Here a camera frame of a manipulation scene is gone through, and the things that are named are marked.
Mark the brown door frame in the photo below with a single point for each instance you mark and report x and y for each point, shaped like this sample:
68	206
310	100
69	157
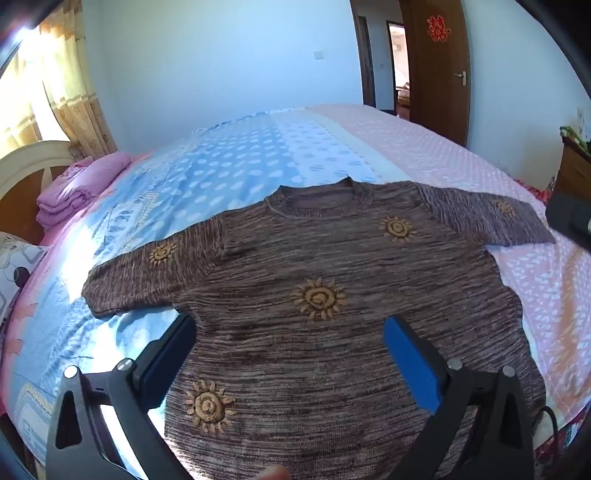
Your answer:
369	69

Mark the green cloth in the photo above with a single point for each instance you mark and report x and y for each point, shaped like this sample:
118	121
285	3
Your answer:
575	136

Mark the wooden dresser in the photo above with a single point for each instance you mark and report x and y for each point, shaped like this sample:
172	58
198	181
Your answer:
575	170

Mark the blue pink polka dot quilt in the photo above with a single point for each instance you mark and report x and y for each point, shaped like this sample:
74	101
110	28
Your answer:
240	157

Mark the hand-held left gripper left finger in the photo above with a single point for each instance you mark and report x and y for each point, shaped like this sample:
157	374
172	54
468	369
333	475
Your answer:
171	360

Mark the red paper door decoration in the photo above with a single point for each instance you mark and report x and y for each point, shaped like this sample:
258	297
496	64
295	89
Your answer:
438	28

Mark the cream wooden headboard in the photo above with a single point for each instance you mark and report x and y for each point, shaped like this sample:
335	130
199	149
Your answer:
27	161

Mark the pink folded blanket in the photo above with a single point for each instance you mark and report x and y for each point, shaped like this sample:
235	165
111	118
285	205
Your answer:
78	194

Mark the grey patterned pillow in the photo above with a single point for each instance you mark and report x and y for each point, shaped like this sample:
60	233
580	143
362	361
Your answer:
18	267

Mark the yellow patterned curtain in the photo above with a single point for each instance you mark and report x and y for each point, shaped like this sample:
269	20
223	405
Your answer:
74	92

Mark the person's left hand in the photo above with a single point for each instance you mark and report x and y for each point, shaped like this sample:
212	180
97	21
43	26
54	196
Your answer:
274	474

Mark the brown wooden door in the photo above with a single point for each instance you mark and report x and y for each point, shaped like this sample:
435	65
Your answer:
438	83

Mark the brown sun-embroidered sweater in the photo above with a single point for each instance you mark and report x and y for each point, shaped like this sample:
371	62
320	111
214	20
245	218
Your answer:
295	249

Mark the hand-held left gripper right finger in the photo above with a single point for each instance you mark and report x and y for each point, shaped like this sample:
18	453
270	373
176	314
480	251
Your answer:
411	360

